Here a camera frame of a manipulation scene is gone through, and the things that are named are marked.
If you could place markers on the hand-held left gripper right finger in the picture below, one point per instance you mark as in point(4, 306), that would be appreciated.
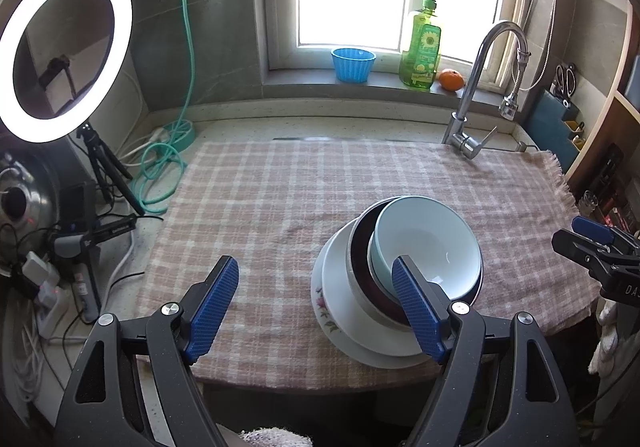
point(415, 307)

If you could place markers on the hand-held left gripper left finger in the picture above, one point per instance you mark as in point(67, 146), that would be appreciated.
point(215, 307)

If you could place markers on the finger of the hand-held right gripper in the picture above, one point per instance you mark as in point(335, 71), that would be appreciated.
point(592, 228)
point(575, 247)

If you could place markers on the large steel bowl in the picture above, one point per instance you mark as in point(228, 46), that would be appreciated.
point(362, 267)

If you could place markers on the light blue bowl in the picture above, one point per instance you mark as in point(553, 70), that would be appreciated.
point(430, 237)

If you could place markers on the white plate with leaf print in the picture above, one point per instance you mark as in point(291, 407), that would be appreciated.
point(337, 277)

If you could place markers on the large pink floral plate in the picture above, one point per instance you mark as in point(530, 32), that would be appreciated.
point(322, 309)

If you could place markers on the person's right hand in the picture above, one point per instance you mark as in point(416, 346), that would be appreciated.
point(605, 337)

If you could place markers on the wooden shelf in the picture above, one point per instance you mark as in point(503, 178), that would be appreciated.
point(600, 137)

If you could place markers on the teal knife block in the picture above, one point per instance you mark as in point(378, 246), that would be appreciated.
point(547, 127)

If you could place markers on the pink plaid cloth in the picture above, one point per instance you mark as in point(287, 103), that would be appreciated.
point(280, 207)

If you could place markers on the scissors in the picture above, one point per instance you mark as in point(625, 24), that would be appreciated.
point(565, 82)

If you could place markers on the white power strip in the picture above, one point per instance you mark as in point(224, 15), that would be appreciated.
point(47, 297)

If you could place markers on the black power adapter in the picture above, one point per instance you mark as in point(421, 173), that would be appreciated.
point(77, 207)

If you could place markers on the black tripod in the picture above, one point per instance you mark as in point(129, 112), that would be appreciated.
point(102, 167)

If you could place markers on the steel faucet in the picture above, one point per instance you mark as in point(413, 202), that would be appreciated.
point(475, 77)

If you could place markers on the orange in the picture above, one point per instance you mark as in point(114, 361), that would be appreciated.
point(451, 80)

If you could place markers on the steel pot lid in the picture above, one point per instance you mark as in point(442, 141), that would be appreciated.
point(25, 207)

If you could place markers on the green dish soap bottle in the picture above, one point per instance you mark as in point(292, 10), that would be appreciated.
point(421, 52)

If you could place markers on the blue ribbed cup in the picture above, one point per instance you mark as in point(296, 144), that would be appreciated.
point(352, 66)

